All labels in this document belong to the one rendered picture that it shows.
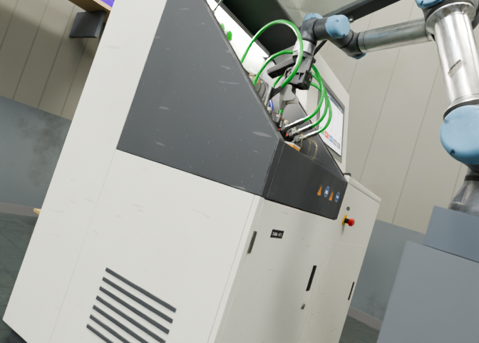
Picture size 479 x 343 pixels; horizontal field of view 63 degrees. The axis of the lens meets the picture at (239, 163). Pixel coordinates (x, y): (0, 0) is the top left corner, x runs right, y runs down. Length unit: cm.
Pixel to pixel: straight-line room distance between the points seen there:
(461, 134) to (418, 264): 31
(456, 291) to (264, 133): 57
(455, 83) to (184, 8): 85
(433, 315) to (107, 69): 127
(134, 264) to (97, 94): 64
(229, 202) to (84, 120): 71
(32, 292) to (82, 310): 27
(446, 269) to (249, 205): 48
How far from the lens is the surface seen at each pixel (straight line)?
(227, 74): 117
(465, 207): 106
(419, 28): 137
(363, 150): 399
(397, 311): 104
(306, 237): 139
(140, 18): 152
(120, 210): 130
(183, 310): 112
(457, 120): 98
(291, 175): 114
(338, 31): 142
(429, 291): 102
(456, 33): 113
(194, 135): 116
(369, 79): 424
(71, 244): 146
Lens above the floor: 80
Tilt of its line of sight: 3 degrees up
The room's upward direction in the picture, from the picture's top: 18 degrees clockwise
